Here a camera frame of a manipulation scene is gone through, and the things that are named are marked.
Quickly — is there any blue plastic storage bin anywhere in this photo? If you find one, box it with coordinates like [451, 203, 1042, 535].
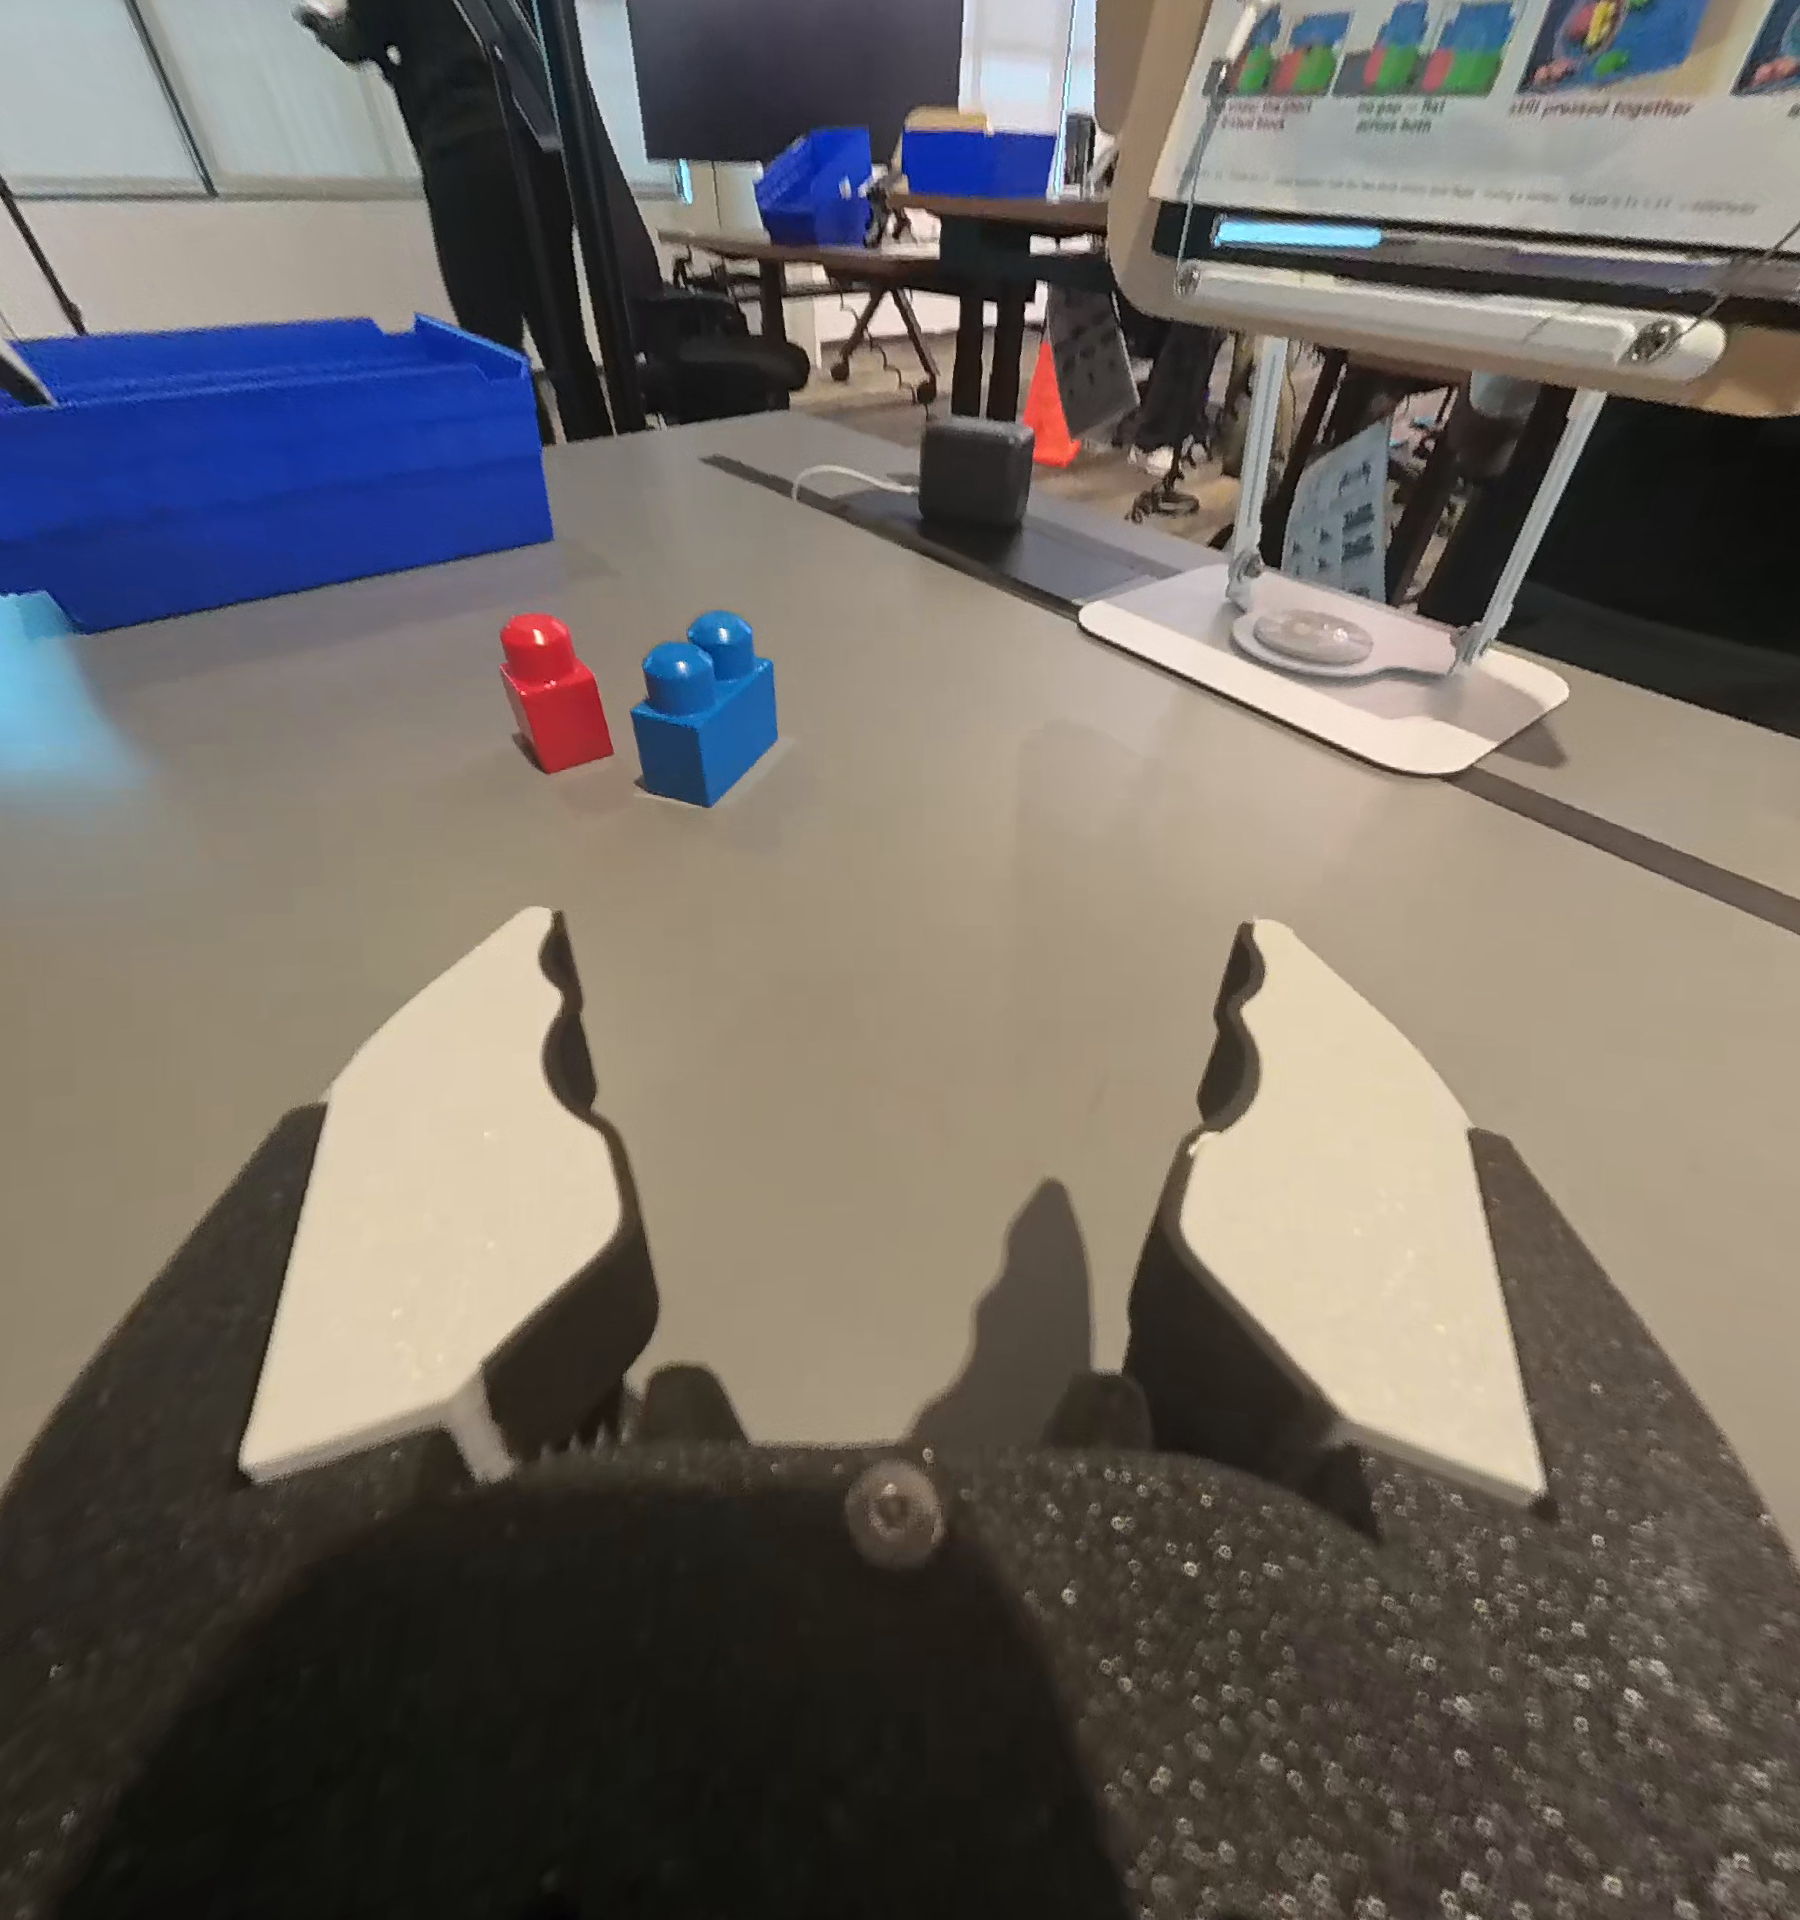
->
[753, 127, 875, 249]
[899, 127, 1062, 200]
[0, 311, 557, 635]

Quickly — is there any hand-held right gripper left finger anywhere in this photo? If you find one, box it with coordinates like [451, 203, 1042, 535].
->
[237, 905, 661, 1490]

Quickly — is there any printed paper sign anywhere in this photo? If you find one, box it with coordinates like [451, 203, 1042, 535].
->
[1046, 282, 1145, 438]
[1278, 424, 1398, 605]

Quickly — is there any black table cable strip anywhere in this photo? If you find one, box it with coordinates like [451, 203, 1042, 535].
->
[699, 450, 1800, 961]

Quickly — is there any black tripod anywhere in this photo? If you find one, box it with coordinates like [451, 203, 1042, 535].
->
[457, 0, 649, 438]

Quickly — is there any dark wall screen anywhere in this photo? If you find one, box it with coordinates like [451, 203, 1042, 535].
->
[625, 0, 971, 167]

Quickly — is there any red single-stud toy block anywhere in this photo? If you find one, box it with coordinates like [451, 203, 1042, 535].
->
[496, 611, 618, 777]

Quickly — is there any black mesh chair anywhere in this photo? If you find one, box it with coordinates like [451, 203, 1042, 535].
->
[1440, 367, 1800, 759]

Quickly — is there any black office chair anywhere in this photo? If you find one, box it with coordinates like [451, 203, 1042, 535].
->
[641, 287, 816, 426]

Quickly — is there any blue two-stud toy block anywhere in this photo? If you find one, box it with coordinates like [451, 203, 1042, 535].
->
[631, 608, 781, 810]

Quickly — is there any orange traffic cone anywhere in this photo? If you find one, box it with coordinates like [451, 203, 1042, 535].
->
[1021, 338, 1083, 469]

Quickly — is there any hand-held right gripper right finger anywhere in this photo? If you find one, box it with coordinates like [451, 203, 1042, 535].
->
[1122, 917, 1553, 1508]

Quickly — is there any white tablet stand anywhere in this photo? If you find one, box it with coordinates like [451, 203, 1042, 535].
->
[1076, 253, 1728, 781]

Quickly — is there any tablet with beige frame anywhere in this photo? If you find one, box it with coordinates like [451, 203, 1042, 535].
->
[1101, 0, 1800, 424]

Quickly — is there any black charger cube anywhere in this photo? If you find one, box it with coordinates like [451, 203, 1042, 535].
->
[917, 414, 1037, 530]

